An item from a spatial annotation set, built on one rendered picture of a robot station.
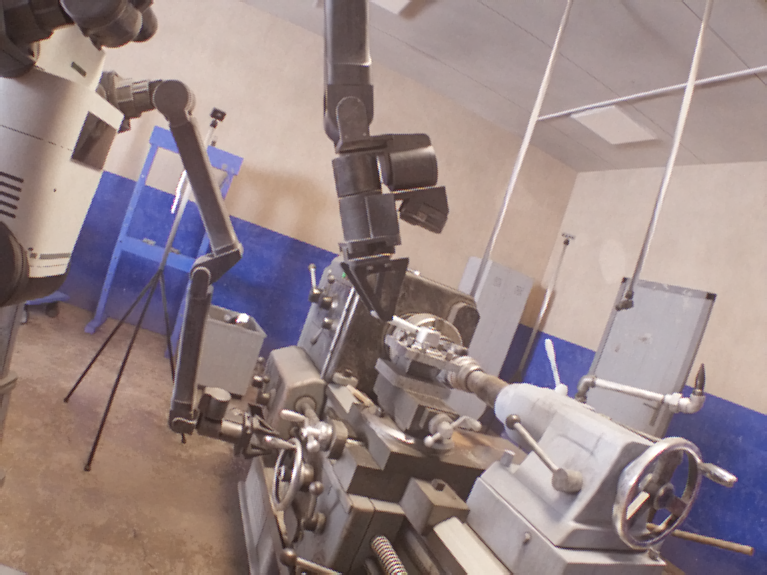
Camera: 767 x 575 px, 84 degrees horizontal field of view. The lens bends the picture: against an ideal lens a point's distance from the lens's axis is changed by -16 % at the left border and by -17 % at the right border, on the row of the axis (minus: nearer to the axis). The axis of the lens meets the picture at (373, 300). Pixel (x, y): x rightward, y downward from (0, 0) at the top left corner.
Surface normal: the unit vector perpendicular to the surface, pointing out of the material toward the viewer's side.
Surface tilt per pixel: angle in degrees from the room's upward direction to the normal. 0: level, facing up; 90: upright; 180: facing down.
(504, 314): 90
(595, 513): 90
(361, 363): 90
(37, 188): 98
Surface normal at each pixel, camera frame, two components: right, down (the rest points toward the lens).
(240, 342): 0.40, 0.19
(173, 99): 0.19, 0.29
